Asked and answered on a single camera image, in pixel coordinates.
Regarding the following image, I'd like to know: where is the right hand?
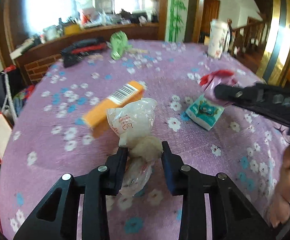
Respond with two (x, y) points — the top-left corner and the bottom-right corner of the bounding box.
(269, 145), (290, 228)

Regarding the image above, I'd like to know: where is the wooden counter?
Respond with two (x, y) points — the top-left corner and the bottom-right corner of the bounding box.
(10, 22), (161, 83)

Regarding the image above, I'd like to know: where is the red pink wrapper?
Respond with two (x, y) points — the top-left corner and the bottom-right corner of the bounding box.
(199, 69), (238, 101)

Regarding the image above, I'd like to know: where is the orange medicine box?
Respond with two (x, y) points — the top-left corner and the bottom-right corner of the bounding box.
(82, 81), (145, 138)

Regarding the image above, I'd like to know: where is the teal tissue packet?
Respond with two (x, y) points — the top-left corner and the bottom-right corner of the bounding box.
(185, 94), (225, 131)

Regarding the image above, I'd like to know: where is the clear plastic bag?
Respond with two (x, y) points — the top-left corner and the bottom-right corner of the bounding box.
(106, 98), (163, 197)

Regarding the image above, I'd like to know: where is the black red tool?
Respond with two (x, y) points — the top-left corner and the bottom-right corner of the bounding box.
(60, 37), (108, 68)

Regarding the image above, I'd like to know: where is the purple floral tablecloth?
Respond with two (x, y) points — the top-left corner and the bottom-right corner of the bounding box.
(0, 41), (290, 239)

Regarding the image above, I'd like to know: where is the black bag with rope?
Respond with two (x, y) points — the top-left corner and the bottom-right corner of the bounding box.
(0, 65), (26, 122)

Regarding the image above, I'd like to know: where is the green crumpled cloth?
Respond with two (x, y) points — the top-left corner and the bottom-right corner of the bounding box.
(110, 31), (132, 60)

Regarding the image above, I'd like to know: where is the white paper coffee cup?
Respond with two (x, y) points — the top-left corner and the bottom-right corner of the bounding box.
(207, 19), (230, 59)

